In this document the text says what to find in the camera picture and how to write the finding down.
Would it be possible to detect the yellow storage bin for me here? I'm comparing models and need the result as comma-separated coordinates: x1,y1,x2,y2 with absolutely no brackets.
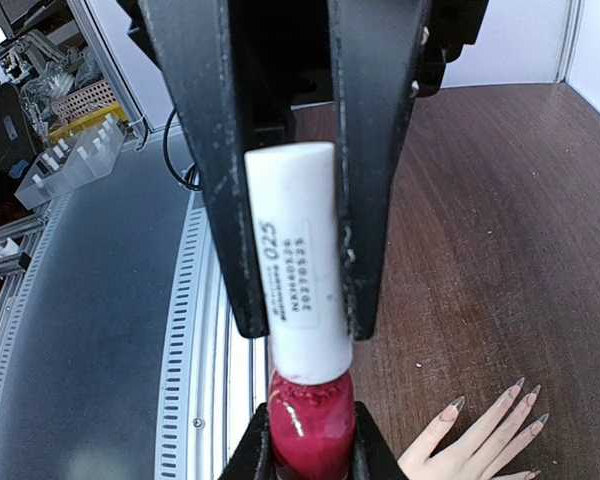
47,103,128,144

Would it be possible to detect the right aluminium corner post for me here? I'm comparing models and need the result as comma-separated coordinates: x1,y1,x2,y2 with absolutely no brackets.
554,0,585,83

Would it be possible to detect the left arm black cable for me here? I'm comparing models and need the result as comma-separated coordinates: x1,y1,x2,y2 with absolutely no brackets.
162,107,204,192

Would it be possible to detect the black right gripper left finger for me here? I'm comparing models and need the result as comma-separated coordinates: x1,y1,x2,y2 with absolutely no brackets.
219,403,275,480

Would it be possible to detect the clear plastic organiser box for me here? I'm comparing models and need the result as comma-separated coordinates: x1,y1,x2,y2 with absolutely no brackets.
15,113,126,210

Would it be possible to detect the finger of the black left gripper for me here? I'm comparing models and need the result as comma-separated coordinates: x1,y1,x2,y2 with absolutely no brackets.
140,1,269,338

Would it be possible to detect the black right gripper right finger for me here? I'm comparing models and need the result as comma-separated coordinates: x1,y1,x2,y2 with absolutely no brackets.
349,401,405,480

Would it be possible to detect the white nail polish cap brush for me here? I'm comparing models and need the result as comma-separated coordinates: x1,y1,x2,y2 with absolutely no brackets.
245,142,352,385

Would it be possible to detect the red nail polish bottle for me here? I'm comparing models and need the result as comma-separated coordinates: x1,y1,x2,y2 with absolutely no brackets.
267,373,356,479

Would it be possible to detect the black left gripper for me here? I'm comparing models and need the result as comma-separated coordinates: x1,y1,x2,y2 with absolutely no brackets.
122,1,487,341

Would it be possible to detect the pale hand with long nails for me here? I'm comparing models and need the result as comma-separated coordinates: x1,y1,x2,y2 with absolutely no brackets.
397,378,549,480

